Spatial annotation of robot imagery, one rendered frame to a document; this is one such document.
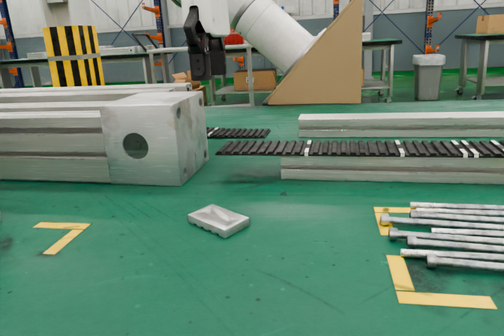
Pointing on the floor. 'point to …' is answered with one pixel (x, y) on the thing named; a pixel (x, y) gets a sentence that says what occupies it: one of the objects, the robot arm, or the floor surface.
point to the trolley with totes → (235, 40)
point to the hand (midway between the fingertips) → (209, 70)
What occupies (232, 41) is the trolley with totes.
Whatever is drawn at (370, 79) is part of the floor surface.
